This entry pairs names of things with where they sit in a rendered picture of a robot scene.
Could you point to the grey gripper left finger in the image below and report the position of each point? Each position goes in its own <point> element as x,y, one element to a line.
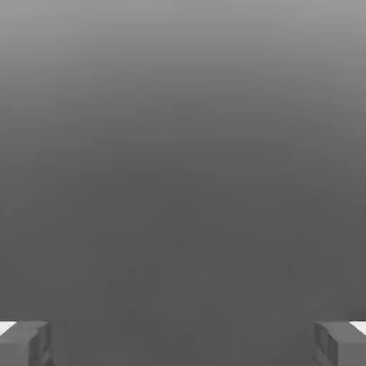
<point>20,344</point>

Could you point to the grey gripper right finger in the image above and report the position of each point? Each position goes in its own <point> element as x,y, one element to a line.
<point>343,344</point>

